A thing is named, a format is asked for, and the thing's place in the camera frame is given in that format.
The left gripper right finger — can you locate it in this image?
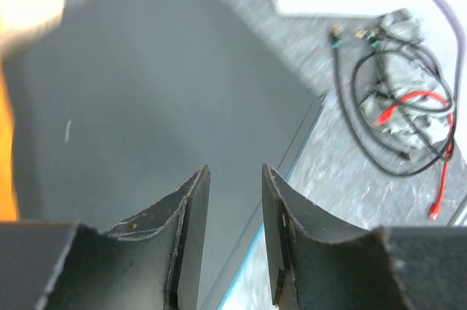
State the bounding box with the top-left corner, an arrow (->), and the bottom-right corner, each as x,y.
261,164 -> 410,309

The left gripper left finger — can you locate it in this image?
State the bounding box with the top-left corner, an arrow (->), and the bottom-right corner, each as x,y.
37,166 -> 210,309

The red ethernet cable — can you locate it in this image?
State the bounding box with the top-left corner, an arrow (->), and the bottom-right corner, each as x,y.
376,90 -> 455,220

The black ethernet cable loop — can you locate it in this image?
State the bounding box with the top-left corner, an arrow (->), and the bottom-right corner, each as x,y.
329,23 -> 453,178

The orange mickey mouse cloth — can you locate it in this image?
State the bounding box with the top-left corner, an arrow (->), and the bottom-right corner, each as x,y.
0,14 -> 19,222

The grey cloth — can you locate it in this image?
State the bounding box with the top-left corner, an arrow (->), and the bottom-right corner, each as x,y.
359,9 -> 453,150

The dark blue network switch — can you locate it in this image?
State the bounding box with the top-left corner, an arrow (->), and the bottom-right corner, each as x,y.
1,0 -> 323,309

